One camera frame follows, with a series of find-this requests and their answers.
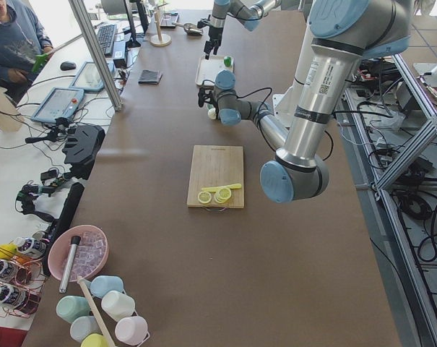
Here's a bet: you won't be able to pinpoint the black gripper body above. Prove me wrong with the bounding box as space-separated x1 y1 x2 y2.
198 81 217 108
197 16 225 46

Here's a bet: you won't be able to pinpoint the white steamed bun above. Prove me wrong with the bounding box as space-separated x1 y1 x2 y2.
207 108 217 120

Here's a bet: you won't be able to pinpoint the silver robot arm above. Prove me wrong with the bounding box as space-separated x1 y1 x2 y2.
197 0 282 60
198 1 414 203

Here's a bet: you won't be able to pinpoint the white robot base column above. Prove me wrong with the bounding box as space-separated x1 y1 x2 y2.
273 24 313 128

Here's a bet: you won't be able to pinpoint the pink bowl with ice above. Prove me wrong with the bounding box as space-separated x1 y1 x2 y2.
48 225 109 282

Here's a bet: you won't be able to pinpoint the metal tube in bowl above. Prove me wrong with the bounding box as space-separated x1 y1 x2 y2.
59 236 81 294

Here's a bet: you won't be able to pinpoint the green lime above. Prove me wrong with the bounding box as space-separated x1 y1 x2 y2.
223 56 233 67

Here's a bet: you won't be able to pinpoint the cream rabbit serving tray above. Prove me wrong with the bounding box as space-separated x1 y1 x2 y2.
195 56 234 86

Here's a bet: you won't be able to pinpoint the metal scoop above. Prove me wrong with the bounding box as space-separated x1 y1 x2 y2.
172 22 203 36

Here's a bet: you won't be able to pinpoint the wooden stand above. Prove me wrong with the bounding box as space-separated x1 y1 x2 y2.
149 1 171 47

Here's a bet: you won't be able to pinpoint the folded grey cloth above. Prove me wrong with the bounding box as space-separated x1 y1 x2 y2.
138 69 163 85

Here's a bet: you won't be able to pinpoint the wooden cutting board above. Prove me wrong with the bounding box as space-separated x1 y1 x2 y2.
186 145 245 209

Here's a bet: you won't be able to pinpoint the yellow plastic knife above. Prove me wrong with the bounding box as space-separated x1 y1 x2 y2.
201 183 242 192

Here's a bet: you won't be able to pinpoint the stacked lemon slices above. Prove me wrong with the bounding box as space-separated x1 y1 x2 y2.
214 189 232 204

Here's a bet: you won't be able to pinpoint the lemon slice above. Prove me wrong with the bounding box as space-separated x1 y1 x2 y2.
197 191 212 205

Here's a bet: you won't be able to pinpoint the black keyboard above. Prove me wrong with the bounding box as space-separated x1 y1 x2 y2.
96 24 117 56

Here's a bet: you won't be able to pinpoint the teach pendant tablet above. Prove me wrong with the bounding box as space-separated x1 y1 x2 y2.
69 61 104 93
30 87 85 124

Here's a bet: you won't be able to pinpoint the black device on desk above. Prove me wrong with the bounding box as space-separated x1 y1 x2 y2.
62 124 105 179

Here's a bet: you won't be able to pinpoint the black computer mouse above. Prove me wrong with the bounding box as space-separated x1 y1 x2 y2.
60 61 76 71

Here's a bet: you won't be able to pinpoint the seated person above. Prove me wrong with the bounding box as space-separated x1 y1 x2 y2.
0 1 53 103

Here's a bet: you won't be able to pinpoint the light blue cup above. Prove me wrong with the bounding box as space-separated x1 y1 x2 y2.
90 275 124 299

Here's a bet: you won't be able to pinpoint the white cup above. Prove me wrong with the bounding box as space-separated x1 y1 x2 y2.
101 291 135 322

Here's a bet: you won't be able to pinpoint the pink cup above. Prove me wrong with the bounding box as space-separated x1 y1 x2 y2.
115 316 150 346

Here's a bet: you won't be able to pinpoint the mint green cup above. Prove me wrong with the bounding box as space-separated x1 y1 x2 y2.
56 296 90 324

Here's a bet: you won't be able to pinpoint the pale blue cup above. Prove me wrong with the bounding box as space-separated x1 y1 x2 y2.
69 316 100 343

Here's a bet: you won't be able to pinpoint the yellow cup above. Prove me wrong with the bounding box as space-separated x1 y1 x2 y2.
80 333 108 347

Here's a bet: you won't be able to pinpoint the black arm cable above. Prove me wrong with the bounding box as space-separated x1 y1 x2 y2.
235 87 334 162

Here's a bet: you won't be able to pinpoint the aluminium frame post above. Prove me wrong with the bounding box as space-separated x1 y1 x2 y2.
69 0 123 111

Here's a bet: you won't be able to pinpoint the copper wire bottle rack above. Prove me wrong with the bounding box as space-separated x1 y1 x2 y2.
0 236 47 318

